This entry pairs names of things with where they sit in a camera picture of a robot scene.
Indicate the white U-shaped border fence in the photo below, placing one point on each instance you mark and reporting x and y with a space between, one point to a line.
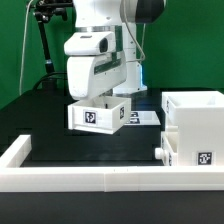
15 178

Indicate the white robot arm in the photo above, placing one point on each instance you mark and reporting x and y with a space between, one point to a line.
120 17

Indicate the white drawer box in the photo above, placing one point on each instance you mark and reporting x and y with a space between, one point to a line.
167 152
105 114

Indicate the white front drawer box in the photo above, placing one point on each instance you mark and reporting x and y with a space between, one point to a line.
167 152

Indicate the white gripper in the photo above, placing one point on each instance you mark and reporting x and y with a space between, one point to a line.
92 76

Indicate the white marker tag plate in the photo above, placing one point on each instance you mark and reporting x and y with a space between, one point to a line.
143 118

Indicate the white drawer cabinet frame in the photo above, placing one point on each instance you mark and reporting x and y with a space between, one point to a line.
198 119

